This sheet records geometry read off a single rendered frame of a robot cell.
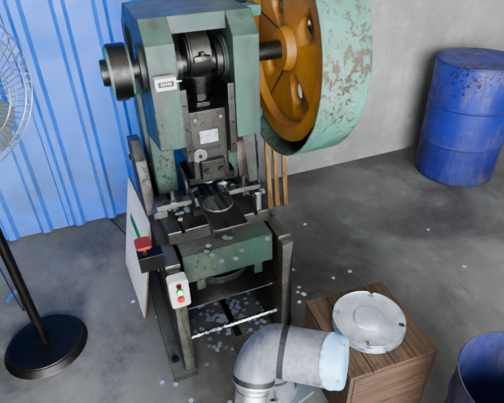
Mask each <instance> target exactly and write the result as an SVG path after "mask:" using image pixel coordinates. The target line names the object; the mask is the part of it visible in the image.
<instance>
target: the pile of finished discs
mask: <svg viewBox="0 0 504 403"><path fill-rule="evenodd" d="M332 323H333V327H334V331H335V333H338V334H341V335H345V336H346V337H347V338H348V340H349V347H351V348H353V349H356V350H358V351H361V352H363V353H386V351H387V350H388V352H389V351H391V350H393V349H395V348H396V347H398V346H399V345H400V344H401V342H402V340H403V338H404V335H405V332H406V318H405V315H404V313H403V312H402V310H401V309H400V308H399V307H398V305H397V304H395V303H394V302H393V301H391V300H390V299H389V298H388V297H385V296H383V295H381V294H378V293H372V294H370V293H368V291H357V292H353V293H348V294H346V295H344V296H343V297H341V298H340V299H339V300H338V301H337V302H336V304H335V306H334V310H333V314H332Z"/></svg>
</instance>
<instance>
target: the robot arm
mask: <svg viewBox="0 0 504 403"><path fill-rule="evenodd" d="M348 362H349V340H348V338H347V337H346V336H345V335H341V334H338V333H335V332H331V333H330V332H325V331H320V330H315V329H306V328H301V327H297V326H292V325H284V324H278V323H276V324H270V325H266V326H264V327H262V328H261V329H259V330H257V331H256V332H255V333H253V334H252V335H251V336H250V337H249V338H248V339H247V341H246V342H245V344H244V345H243V346H242V348H241V350H240V351H239V353H238V356H237V359H236V362H235V364H234V373H233V383H235V384H236V393H235V401H234V403H290V402H291V401H292V400H293V399H294V397H295V395H296V393H297V390H298V383H299V384H304V385H311V386H315V387H319V388H324V389H327V390H330V391H331V390H337V391H339V390H342V389H343V388H344V386H345V383H346V376H347V370H348Z"/></svg>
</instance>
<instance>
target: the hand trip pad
mask: <svg viewBox="0 0 504 403"><path fill-rule="evenodd" d="M134 245H135V249H136V250H137V251H138V252H140V251H142V252H143V253H145V252H146V251H147V250H148V249H150V248H151V247H152V244H151V241H150V238H149V237H148V236H145V237H139V238H136V239H135V240H134Z"/></svg>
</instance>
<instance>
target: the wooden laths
mask: <svg viewBox="0 0 504 403"><path fill-rule="evenodd" d="M254 138H255V149H256V161H257V172H258V181H259V183H260V184H261V175H260V164H259V152H258V134H255V135H254ZM264 150H265V163H266V188H267V200H268V207H269V208H270V209H273V198H272V184H271V170H270V147H269V145H268V144H267V143H266V142H265V140H264ZM272 158H273V172H274V201H275V206H278V205H280V201H279V184H278V153H277V152H275V151H274V150H273V149H272ZM281 158H282V193H283V205H288V191H287V170H286V156H284V155H281Z"/></svg>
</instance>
